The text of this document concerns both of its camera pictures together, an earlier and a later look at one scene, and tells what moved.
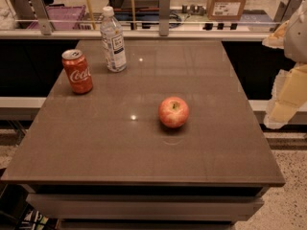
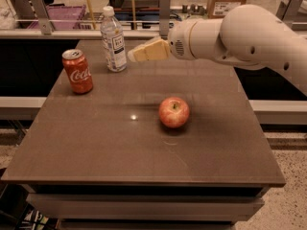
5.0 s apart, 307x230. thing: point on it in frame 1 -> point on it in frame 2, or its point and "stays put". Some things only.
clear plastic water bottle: (111, 34) stays put
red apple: (174, 111) stays put
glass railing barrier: (172, 15) stays put
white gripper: (297, 37) -> (179, 42)
